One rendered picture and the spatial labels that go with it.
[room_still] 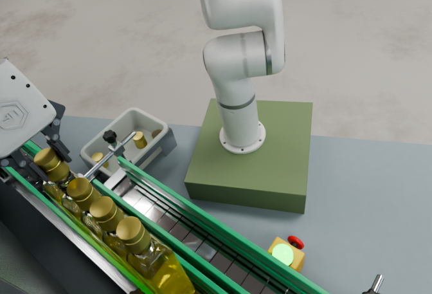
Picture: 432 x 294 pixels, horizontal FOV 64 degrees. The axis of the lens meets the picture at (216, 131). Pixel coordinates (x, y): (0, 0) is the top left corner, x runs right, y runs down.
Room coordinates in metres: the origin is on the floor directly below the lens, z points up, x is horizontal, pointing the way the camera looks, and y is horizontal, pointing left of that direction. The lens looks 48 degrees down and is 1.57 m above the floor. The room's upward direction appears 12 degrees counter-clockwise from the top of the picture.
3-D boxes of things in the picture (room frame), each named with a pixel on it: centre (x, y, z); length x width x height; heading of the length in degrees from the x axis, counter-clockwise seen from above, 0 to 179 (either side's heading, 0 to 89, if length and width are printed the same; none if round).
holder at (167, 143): (0.67, 0.28, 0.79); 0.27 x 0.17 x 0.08; 133
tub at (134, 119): (0.69, 0.26, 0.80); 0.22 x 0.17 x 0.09; 133
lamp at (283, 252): (0.27, -0.08, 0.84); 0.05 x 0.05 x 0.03
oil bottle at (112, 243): (0.27, 0.18, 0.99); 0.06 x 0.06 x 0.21; 43
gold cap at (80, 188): (0.31, 0.22, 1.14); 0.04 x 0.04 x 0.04
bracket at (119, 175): (0.53, 0.27, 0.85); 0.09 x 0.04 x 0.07; 133
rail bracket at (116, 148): (0.54, 0.26, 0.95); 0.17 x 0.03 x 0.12; 133
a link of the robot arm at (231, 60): (0.61, -0.07, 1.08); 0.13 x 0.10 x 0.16; 81
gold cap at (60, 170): (0.35, 0.26, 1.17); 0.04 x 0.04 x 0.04
